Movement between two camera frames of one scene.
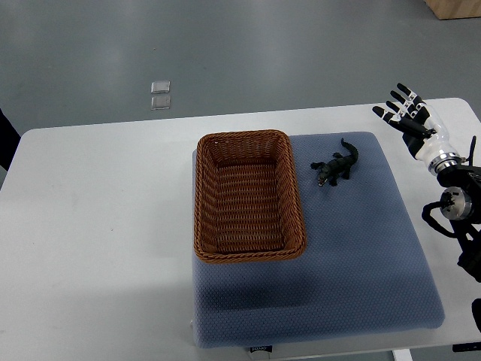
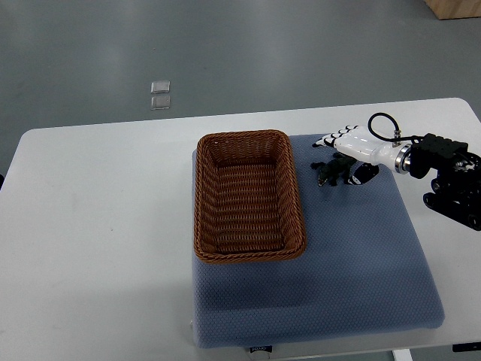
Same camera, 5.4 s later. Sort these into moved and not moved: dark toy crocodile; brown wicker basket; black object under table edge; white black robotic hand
Moved: white black robotic hand
Not moved: dark toy crocodile; black object under table edge; brown wicker basket
